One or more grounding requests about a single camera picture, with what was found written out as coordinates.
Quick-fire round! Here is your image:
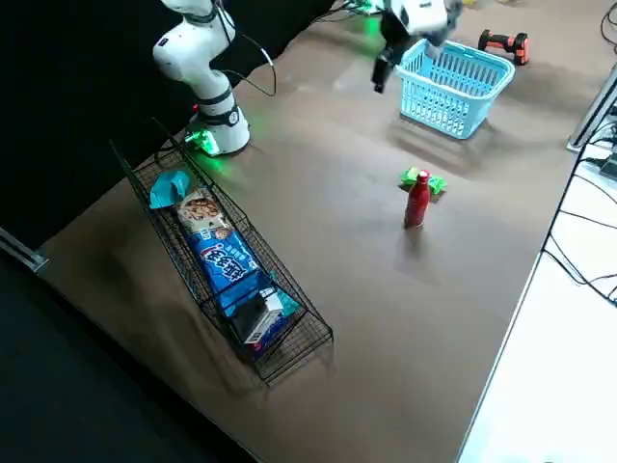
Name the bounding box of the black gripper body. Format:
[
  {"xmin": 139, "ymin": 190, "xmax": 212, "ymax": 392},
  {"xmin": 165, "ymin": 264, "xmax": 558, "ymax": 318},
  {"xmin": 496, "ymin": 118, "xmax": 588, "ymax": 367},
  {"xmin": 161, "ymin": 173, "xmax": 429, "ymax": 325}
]
[{"xmin": 378, "ymin": 8, "xmax": 412, "ymax": 67}]

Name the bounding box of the green snack packet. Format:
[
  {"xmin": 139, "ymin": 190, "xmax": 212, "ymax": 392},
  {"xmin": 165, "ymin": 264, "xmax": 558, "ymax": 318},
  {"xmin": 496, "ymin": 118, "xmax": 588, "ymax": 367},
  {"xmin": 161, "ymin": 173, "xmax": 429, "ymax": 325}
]
[{"xmin": 397, "ymin": 165, "xmax": 449, "ymax": 194}]

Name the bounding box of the light blue plastic basket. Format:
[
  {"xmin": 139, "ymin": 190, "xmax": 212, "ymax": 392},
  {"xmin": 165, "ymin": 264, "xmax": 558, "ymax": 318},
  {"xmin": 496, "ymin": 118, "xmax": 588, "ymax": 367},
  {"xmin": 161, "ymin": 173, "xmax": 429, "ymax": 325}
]
[{"xmin": 394, "ymin": 38, "xmax": 517, "ymax": 142}]

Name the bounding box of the red cola bottle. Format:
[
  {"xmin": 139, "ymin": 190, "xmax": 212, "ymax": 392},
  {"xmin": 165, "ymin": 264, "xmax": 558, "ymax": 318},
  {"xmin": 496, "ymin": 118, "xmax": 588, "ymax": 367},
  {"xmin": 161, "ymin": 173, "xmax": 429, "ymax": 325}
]
[{"xmin": 403, "ymin": 169, "xmax": 432, "ymax": 229}]

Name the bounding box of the teal snack packet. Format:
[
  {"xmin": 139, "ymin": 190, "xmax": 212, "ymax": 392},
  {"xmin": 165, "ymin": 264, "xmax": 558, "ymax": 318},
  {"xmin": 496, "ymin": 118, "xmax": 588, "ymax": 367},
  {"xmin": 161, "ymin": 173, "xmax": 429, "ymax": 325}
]
[
  {"xmin": 263, "ymin": 270, "xmax": 301, "ymax": 317},
  {"xmin": 148, "ymin": 168, "xmax": 194, "ymax": 210}
]

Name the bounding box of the blue cookie packet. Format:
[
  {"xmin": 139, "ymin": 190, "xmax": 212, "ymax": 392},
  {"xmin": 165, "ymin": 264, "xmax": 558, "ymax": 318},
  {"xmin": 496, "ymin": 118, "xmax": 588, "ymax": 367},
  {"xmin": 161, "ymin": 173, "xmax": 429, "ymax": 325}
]
[{"xmin": 172, "ymin": 187, "xmax": 274, "ymax": 310}]

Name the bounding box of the blue white cookie box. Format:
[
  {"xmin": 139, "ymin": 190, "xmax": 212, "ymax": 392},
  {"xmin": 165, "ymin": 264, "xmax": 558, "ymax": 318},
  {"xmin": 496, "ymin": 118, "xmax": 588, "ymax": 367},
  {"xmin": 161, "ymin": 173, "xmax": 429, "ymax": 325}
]
[{"xmin": 225, "ymin": 287, "xmax": 286, "ymax": 361}]

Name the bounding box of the white desk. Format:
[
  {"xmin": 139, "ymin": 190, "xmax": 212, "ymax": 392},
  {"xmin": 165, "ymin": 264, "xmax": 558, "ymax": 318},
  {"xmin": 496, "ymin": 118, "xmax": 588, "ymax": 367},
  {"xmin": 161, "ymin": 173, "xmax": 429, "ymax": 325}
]
[{"xmin": 455, "ymin": 139, "xmax": 617, "ymax": 463}]

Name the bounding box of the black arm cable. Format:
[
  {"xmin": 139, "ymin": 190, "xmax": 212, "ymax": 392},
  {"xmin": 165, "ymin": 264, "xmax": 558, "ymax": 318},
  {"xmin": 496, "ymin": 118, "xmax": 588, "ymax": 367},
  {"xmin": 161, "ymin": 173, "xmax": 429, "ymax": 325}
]
[{"xmin": 211, "ymin": 0, "xmax": 280, "ymax": 97}]

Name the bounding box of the aluminium profile post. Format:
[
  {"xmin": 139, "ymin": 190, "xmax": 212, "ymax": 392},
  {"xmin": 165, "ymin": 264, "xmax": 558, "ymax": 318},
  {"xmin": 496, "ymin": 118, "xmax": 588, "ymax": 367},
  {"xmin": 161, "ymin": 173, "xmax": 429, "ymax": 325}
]
[{"xmin": 566, "ymin": 61, "xmax": 617, "ymax": 151}]

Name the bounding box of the black desk cable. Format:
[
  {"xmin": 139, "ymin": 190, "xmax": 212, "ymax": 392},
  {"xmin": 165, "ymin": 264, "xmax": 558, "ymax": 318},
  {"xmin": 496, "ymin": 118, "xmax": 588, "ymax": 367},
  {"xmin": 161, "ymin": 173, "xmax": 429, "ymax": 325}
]
[{"xmin": 539, "ymin": 139, "xmax": 617, "ymax": 310}]

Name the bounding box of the black wire basket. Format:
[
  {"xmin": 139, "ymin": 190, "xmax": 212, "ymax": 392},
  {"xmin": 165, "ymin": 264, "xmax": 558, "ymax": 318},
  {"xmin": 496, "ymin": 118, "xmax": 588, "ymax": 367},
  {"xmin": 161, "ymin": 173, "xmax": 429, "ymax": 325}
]
[{"xmin": 108, "ymin": 117, "xmax": 335, "ymax": 388}]

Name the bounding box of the aluminium corner bracket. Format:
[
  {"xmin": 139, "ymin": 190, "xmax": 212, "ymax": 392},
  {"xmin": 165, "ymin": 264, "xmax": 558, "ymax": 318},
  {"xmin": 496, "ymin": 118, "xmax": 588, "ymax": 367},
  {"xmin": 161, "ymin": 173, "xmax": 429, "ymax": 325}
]
[{"xmin": 0, "ymin": 225, "xmax": 50, "ymax": 272}]

